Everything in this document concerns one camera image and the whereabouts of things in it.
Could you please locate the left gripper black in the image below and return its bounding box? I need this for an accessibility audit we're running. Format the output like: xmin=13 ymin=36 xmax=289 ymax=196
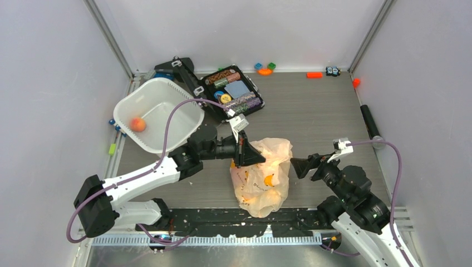
xmin=200 ymin=130 xmax=265 ymax=169

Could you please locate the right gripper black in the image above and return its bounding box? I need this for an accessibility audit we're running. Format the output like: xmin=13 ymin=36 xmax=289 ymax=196
xmin=289 ymin=150 xmax=351 ymax=203

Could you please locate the translucent plastic bag banana print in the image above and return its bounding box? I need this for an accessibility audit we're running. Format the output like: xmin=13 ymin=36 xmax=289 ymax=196
xmin=230 ymin=138 xmax=292 ymax=218

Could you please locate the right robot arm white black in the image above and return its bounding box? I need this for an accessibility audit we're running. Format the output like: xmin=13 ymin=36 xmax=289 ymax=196
xmin=290 ymin=154 xmax=419 ymax=266

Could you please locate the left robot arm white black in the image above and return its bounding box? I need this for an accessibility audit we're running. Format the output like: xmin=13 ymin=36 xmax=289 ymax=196
xmin=73 ymin=125 xmax=266 ymax=238

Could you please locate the orange fake peach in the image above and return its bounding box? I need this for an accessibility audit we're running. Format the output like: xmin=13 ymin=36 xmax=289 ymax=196
xmin=129 ymin=117 xmax=146 ymax=132

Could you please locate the black poker chip case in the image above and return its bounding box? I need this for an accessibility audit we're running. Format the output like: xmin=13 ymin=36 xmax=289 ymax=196
xmin=154 ymin=57 xmax=265 ymax=116

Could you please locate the black microphone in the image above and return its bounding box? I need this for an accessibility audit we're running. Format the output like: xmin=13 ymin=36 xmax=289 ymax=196
xmin=360 ymin=105 xmax=385 ymax=150

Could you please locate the orange block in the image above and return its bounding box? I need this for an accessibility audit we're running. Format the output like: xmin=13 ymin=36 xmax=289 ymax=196
xmin=306 ymin=72 xmax=323 ymax=79

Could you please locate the green toy cube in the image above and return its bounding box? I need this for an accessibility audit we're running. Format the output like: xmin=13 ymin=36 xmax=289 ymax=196
xmin=267 ymin=62 xmax=276 ymax=70

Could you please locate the orange corner piece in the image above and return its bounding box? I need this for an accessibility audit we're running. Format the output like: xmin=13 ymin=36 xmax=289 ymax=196
xmin=352 ymin=78 xmax=361 ymax=89

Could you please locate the small toy car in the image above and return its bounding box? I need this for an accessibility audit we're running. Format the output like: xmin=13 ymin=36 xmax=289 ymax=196
xmin=325 ymin=66 xmax=341 ymax=77

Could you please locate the white plastic basin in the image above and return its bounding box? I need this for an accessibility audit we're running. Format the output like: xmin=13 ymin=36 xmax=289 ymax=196
xmin=113 ymin=78 xmax=204 ymax=155

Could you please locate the green clip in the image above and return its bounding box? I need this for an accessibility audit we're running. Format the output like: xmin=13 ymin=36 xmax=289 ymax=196
xmin=108 ymin=144 xmax=116 ymax=156

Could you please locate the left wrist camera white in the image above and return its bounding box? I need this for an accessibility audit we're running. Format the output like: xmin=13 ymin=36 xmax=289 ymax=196
xmin=228 ymin=114 xmax=249 ymax=143

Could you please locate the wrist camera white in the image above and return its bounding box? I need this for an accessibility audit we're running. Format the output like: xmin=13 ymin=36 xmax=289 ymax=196
xmin=327 ymin=138 xmax=353 ymax=163
xmin=228 ymin=114 xmax=249 ymax=143

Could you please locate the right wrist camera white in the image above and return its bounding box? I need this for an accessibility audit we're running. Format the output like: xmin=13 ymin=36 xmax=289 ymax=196
xmin=327 ymin=138 xmax=353 ymax=163

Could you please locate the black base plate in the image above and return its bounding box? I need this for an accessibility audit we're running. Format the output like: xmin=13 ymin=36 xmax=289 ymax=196
xmin=144 ymin=208 xmax=335 ymax=238

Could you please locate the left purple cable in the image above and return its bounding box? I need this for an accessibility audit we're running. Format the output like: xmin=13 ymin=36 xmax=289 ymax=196
xmin=66 ymin=98 xmax=235 ymax=253

